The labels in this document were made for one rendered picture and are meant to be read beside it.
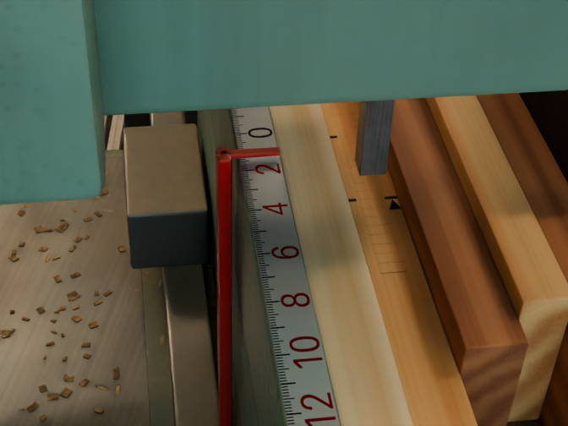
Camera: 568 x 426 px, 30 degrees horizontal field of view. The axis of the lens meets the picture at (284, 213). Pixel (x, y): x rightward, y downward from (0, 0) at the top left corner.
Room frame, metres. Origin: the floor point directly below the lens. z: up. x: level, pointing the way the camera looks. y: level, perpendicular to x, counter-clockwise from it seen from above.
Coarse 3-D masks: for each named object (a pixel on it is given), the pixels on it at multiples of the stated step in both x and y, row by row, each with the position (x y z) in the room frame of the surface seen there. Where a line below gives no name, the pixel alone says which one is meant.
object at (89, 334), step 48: (0, 240) 0.40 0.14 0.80; (48, 240) 0.40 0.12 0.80; (96, 240) 0.40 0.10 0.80; (0, 288) 0.36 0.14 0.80; (48, 288) 0.37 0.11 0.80; (96, 288) 0.37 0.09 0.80; (144, 288) 0.37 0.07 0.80; (0, 336) 0.33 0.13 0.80; (48, 336) 0.33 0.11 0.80; (96, 336) 0.34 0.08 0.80; (144, 336) 0.34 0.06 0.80; (0, 384) 0.31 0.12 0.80; (48, 384) 0.31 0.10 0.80; (96, 384) 0.31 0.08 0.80; (144, 384) 0.31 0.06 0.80
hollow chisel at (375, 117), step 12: (360, 108) 0.28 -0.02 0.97; (372, 108) 0.28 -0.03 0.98; (384, 108) 0.28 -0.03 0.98; (360, 120) 0.28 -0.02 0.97; (372, 120) 0.28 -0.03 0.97; (384, 120) 0.28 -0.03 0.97; (360, 132) 0.28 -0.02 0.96; (372, 132) 0.28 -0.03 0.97; (384, 132) 0.28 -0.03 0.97; (360, 144) 0.28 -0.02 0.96; (372, 144) 0.28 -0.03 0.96; (384, 144) 0.28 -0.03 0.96; (360, 156) 0.28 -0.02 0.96; (372, 156) 0.28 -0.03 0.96; (384, 156) 0.28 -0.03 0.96; (360, 168) 0.28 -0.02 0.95; (372, 168) 0.28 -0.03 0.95; (384, 168) 0.28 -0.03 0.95
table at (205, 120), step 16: (208, 112) 0.39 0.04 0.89; (208, 128) 0.39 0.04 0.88; (208, 144) 0.39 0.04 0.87; (208, 160) 0.40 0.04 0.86; (208, 176) 0.40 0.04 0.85; (240, 304) 0.27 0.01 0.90; (240, 320) 0.26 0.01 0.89; (240, 336) 0.26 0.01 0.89; (240, 352) 0.26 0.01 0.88; (240, 368) 0.26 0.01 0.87; (240, 384) 0.26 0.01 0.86; (240, 400) 0.26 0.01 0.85; (240, 416) 0.26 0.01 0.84; (256, 416) 0.22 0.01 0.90
